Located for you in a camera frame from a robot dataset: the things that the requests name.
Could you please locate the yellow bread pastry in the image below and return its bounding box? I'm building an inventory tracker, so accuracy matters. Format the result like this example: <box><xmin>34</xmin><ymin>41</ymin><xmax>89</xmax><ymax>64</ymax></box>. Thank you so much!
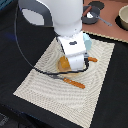
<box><xmin>58</xmin><ymin>56</ymin><xmax>70</xmax><ymax>72</ymax></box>

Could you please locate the light blue block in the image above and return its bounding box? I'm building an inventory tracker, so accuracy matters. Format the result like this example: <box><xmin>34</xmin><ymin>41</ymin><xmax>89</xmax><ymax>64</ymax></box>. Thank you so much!
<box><xmin>83</xmin><ymin>33</ymin><xmax>92</xmax><ymax>51</ymax></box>

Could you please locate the brown sausage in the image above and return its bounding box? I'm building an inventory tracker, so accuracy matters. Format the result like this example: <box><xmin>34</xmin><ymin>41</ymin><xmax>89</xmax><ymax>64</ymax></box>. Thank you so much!
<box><xmin>82</xmin><ymin>6</ymin><xmax>92</xmax><ymax>17</ymax></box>

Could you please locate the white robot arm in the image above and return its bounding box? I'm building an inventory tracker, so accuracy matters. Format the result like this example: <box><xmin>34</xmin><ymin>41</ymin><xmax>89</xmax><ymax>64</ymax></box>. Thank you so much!
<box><xmin>18</xmin><ymin>0</ymin><xmax>86</xmax><ymax>71</ymax></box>

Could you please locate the round beige plate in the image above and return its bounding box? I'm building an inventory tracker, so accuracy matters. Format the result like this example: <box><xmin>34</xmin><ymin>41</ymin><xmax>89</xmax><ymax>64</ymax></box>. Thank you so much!
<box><xmin>56</xmin><ymin>62</ymin><xmax>88</xmax><ymax>77</ymax></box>

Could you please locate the beige woven placemat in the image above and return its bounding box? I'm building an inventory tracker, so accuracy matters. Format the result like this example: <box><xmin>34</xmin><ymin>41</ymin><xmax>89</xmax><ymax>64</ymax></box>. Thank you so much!
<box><xmin>14</xmin><ymin>39</ymin><xmax>114</xmax><ymax>128</ymax></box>

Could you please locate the pink wooden stove board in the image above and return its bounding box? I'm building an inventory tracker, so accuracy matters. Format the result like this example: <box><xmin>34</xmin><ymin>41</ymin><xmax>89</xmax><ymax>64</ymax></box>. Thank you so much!
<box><xmin>81</xmin><ymin>0</ymin><xmax>128</xmax><ymax>44</ymax></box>

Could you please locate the black stove burner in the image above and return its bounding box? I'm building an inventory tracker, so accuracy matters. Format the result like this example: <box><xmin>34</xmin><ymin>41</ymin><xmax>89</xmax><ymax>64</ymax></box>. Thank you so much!
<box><xmin>88</xmin><ymin>1</ymin><xmax>105</xmax><ymax>10</ymax></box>

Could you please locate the beige bowl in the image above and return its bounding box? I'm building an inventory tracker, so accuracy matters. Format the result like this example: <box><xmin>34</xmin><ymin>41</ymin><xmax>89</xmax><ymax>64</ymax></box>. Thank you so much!
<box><xmin>119</xmin><ymin>5</ymin><xmax>128</xmax><ymax>30</ymax></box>

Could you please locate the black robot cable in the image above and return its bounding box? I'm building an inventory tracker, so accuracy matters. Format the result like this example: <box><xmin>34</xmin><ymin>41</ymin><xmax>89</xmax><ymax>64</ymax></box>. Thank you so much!
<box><xmin>13</xmin><ymin>3</ymin><xmax>90</xmax><ymax>76</ymax></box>

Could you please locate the fork with orange handle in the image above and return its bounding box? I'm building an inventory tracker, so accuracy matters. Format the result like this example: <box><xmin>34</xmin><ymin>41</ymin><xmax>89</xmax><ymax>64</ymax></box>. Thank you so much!
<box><xmin>49</xmin><ymin>75</ymin><xmax>85</xmax><ymax>89</ymax></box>

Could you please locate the knife with orange handle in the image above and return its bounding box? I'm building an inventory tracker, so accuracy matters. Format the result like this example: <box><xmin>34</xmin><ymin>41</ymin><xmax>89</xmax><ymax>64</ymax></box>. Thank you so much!
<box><xmin>88</xmin><ymin>57</ymin><xmax>98</xmax><ymax>62</ymax></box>

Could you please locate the grey saucepan with handle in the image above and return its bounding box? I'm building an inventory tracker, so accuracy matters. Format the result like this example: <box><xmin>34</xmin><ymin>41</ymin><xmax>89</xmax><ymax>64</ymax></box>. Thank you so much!
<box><xmin>82</xmin><ymin>5</ymin><xmax>111</xmax><ymax>26</ymax></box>

